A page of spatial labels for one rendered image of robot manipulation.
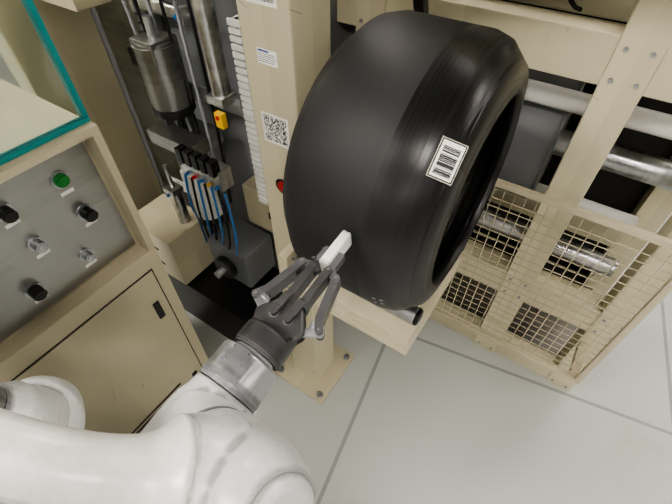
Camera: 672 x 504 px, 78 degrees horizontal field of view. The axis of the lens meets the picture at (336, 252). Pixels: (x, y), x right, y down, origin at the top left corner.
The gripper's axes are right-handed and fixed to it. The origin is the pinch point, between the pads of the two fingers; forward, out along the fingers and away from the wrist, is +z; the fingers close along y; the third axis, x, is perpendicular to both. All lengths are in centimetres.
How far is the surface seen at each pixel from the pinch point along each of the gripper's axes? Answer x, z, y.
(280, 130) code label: 4.6, 23.9, 31.0
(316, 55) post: -9.1, 33.3, 25.9
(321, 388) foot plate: 125, 6, 23
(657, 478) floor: 131, 47, -102
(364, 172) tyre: -8.7, 9.8, 0.5
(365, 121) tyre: -13.5, 15.1, 3.3
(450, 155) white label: -12.0, 15.8, -10.4
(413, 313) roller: 33.9, 13.3, -9.6
